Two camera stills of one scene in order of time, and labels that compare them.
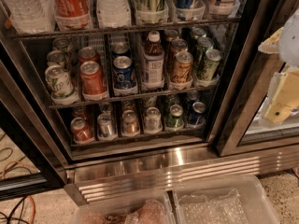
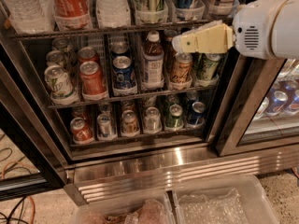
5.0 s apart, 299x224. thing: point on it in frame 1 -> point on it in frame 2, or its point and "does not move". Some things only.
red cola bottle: (71, 7) does not move
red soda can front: (92, 82) does not move
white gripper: (290, 44) -> (252, 28)
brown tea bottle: (153, 62) does not move
